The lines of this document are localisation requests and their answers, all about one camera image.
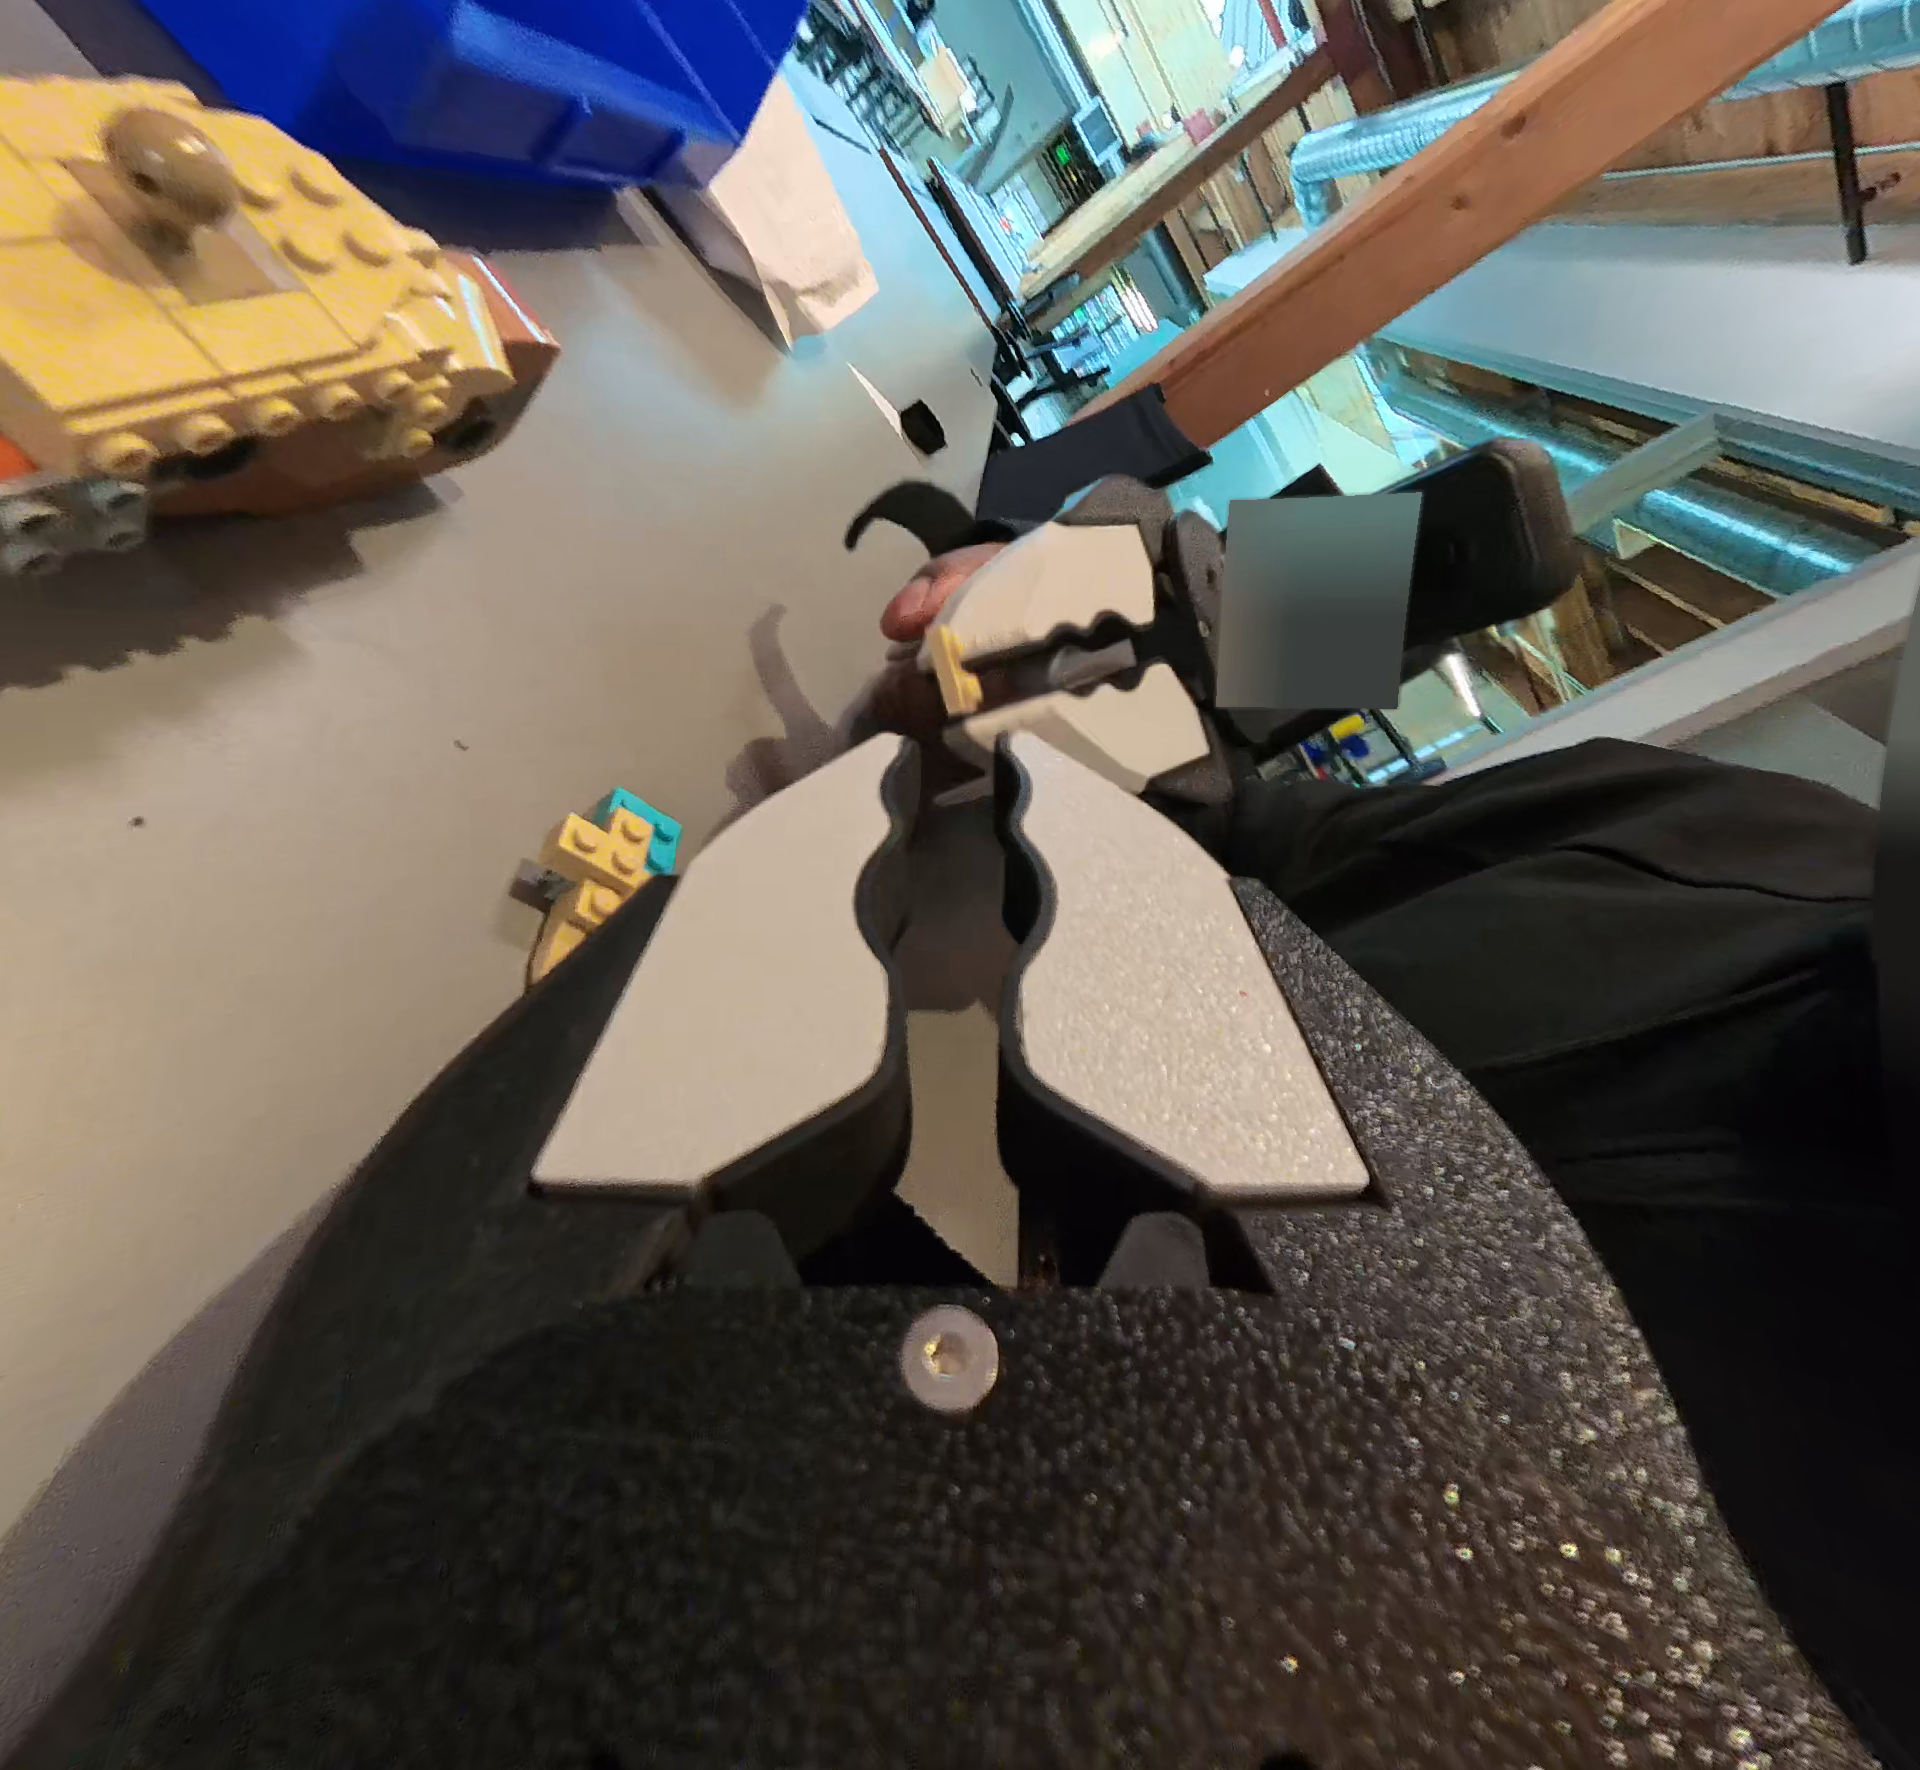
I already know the long wooden workbench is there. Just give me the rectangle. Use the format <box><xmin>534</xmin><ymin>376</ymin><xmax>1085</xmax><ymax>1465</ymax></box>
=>
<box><xmin>1016</xmin><ymin>45</ymin><xmax>1340</xmax><ymax>307</ymax></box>

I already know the person's right hand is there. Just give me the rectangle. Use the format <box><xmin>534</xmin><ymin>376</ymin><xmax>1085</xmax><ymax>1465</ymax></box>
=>
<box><xmin>840</xmin><ymin>542</ymin><xmax>1003</xmax><ymax>781</ymax></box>

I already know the tan and brown brick model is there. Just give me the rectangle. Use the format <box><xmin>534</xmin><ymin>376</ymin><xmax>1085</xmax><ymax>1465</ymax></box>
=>
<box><xmin>0</xmin><ymin>74</ymin><xmax>562</xmax><ymax>583</ymax></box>

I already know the wooden beam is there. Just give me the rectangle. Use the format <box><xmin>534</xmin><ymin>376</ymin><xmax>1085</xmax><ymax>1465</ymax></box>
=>
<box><xmin>1072</xmin><ymin>0</ymin><xmax>1920</xmax><ymax>457</ymax></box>

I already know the person's black clothing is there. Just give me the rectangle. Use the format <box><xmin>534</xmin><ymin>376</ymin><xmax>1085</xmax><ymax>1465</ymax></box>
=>
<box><xmin>1145</xmin><ymin>735</ymin><xmax>1920</xmax><ymax>1759</ymax></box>

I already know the teal toy brick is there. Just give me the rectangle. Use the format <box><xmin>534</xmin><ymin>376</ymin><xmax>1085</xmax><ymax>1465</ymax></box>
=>
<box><xmin>594</xmin><ymin>787</ymin><xmax>686</xmax><ymax>882</ymax></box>

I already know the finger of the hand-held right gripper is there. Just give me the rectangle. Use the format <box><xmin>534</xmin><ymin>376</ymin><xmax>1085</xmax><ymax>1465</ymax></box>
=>
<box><xmin>956</xmin><ymin>678</ymin><xmax>1217</xmax><ymax>801</ymax></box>
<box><xmin>919</xmin><ymin>521</ymin><xmax>1159</xmax><ymax>678</ymax></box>

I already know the metal air duct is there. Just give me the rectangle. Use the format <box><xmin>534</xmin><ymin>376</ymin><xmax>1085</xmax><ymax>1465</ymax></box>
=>
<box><xmin>1286</xmin><ymin>0</ymin><xmax>1920</xmax><ymax>590</ymax></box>

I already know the blue plastic bin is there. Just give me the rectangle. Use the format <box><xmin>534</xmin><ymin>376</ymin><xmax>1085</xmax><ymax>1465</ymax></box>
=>
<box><xmin>0</xmin><ymin>0</ymin><xmax>858</xmax><ymax>192</ymax></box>

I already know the white printed paper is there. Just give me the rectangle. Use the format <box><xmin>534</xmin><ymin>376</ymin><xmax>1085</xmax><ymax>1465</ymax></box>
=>
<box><xmin>702</xmin><ymin>74</ymin><xmax>881</xmax><ymax>337</ymax></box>

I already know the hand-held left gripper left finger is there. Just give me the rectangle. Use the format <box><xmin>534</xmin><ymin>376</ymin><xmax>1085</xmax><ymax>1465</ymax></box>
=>
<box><xmin>530</xmin><ymin>732</ymin><xmax>922</xmax><ymax>1221</ymax></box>

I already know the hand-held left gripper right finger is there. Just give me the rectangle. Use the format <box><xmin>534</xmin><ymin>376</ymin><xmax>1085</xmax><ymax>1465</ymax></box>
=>
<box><xmin>989</xmin><ymin>728</ymin><xmax>1374</xmax><ymax>1214</ymax></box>

